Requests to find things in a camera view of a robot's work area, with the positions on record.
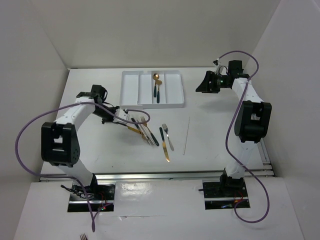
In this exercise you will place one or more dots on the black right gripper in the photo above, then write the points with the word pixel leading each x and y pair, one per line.
pixel 205 87

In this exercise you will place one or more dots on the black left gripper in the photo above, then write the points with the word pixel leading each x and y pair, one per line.
pixel 110 120

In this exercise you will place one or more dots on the gold knife green handle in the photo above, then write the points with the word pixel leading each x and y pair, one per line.
pixel 166 154
pixel 136 131

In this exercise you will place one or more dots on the gold fork green handle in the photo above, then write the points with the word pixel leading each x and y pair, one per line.
pixel 135 123
pixel 151 134

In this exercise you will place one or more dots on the gold spoon green handle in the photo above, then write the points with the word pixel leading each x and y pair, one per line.
pixel 158 83
pixel 155 78

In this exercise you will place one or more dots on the silver fork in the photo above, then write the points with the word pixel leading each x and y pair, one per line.
pixel 145 132
pixel 166 130

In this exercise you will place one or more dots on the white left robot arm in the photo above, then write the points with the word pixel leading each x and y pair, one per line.
pixel 59 141

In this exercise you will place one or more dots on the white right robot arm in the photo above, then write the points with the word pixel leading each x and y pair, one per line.
pixel 235 70

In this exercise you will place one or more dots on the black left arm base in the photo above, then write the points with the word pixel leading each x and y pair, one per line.
pixel 94 191

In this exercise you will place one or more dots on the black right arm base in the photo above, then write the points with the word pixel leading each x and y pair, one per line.
pixel 217 191

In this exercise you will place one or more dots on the white compartment cutlery tray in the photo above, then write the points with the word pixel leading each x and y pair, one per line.
pixel 137 88

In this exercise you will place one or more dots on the white chopstick right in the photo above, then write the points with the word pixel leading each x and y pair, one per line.
pixel 186 137

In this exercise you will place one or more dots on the gold fork bottom edge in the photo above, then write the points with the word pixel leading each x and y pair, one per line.
pixel 83 237

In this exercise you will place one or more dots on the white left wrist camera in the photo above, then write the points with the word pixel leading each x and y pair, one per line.
pixel 121 116

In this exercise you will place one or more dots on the aluminium rail front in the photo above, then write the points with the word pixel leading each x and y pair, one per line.
pixel 162 176

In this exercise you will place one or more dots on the aluminium rail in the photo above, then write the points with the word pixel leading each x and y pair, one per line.
pixel 162 176
pixel 265 155

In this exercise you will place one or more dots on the aluminium rail right side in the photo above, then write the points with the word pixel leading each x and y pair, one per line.
pixel 265 155

